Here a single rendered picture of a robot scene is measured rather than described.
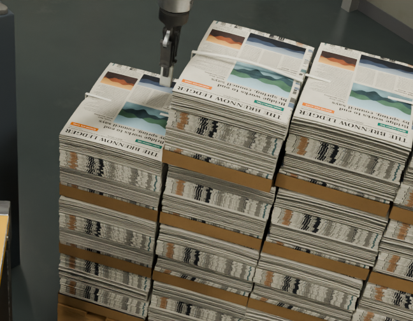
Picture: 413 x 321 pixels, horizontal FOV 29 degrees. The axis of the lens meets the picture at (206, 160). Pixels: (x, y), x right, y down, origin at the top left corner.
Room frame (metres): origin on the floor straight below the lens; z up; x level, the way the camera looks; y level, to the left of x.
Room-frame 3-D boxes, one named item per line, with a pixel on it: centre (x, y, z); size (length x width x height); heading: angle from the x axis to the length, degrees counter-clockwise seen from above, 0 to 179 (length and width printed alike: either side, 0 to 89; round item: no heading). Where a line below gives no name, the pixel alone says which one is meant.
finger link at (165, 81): (1.77, 0.14, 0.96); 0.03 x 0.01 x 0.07; 81
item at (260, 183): (1.61, -0.04, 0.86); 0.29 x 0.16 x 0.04; 80
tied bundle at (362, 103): (1.70, -0.35, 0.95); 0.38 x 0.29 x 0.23; 170
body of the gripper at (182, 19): (1.77, 0.14, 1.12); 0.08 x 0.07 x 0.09; 171
